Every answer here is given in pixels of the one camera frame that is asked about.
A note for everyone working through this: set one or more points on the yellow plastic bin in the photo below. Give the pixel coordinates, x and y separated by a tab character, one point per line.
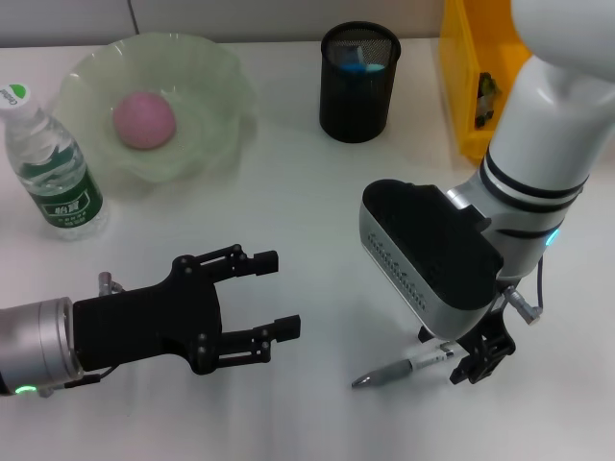
461	72

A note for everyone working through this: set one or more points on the green plastic wrapper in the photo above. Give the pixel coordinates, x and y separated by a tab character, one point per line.
486	96

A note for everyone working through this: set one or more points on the pink peach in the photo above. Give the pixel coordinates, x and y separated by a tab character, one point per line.
144	120

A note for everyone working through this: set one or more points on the black mesh cup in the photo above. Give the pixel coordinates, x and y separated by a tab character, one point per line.
358	110

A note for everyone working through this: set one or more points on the green glass fruit plate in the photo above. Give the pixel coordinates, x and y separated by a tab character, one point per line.
206	72

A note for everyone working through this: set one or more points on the blue scissors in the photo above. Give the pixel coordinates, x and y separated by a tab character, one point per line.
355	68

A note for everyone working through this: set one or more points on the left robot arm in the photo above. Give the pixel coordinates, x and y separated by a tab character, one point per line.
33	341

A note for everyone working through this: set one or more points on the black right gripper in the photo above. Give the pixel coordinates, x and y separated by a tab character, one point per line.
497	319

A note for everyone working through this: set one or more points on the silver white pen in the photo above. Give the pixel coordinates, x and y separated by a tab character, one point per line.
384	373

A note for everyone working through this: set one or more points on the clear bottle green label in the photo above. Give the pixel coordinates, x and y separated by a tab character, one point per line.
62	187

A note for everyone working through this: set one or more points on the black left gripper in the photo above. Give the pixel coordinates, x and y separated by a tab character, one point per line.
144	322

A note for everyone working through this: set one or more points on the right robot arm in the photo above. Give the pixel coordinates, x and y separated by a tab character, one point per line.
538	120

